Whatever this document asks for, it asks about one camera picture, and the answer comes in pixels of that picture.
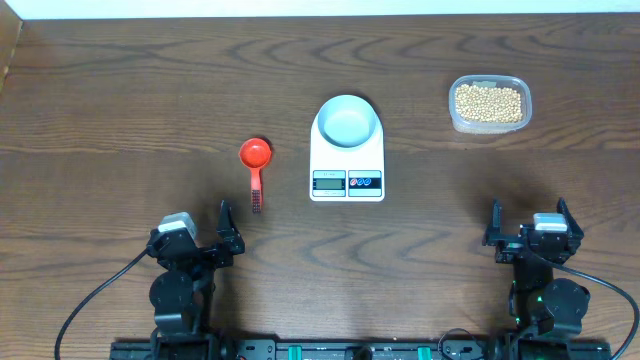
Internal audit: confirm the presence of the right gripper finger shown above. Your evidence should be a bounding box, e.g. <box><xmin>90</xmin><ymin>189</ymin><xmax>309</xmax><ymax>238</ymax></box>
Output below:
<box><xmin>556</xmin><ymin>198</ymin><xmax>584</xmax><ymax>238</ymax></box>
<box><xmin>485</xmin><ymin>199</ymin><xmax>502</xmax><ymax>240</ymax></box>

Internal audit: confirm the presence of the red plastic measuring scoop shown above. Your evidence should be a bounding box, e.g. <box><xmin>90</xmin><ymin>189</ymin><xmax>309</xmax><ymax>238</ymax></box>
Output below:
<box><xmin>239</xmin><ymin>137</ymin><xmax>272</xmax><ymax>214</ymax></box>

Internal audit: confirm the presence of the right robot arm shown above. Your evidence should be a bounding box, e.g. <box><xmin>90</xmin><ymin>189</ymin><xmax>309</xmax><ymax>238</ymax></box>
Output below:
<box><xmin>483</xmin><ymin>199</ymin><xmax>590</xmax><ymax>340</ymax></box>

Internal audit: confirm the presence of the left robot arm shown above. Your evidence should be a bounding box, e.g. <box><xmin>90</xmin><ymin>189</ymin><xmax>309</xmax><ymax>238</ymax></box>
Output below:
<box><xmin>146</xmin><ymin>201</ymin><xmax>245</xmax><ymax>340</ymax></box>

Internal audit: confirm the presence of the white digital kitchen scale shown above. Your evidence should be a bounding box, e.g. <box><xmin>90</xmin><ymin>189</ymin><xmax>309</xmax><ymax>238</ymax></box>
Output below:
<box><xmin>308</xmin><ymin>112</ymin><xmax>386</xmax><ymax>202</ymax></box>

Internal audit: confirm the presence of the grey round bowl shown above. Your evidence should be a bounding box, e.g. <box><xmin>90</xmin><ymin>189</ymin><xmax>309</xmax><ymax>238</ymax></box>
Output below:
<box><xmin>317</xmin><ymin>95</ymin><xmax>379</xmax><ymax>148</ymax></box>

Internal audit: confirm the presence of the clear plastic container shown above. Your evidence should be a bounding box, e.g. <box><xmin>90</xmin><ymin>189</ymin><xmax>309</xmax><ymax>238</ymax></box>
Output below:
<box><xmin>449</xmin><ymin>75</ymin><xmax>533</xmax><ymax>135</ymax></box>

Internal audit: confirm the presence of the pile of soybeans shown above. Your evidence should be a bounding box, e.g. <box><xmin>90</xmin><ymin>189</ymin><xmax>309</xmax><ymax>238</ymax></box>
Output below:
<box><xmin>454</xmin><ymin>84</ymin><xmax>523</xmax><ymax>123</ymax></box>

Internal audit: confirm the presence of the right black cable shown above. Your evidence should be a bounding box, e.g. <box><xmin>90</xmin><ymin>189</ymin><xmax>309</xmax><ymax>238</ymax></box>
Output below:
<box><xmin>529</xmin><ymin>249</ymin><xmax>640</xmax><ymax>360</ymax></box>

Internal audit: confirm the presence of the black cable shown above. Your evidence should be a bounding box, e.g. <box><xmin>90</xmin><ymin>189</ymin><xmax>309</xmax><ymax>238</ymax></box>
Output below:
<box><xmin>529</xmin><ymin>249</ymin><xmax>640</xmax><ymax>360</ymax></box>
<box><xmin>53</xmin><ymin>248</ymin><xmax>150</xmax><ymax>360</ymax></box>

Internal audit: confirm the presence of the left black cable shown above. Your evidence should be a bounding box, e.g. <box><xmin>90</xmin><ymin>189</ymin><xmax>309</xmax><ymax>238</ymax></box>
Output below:
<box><xmin>53</xmin><ymin>248</ymin><xmax>150</xmax><ymax>360</ymax></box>

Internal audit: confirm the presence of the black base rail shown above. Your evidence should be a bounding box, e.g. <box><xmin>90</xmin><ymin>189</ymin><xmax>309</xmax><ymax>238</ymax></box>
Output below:
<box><xmin>109</xmin><ymin>338</ymin><xmax>614</xmax><ymax>360</ymax></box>

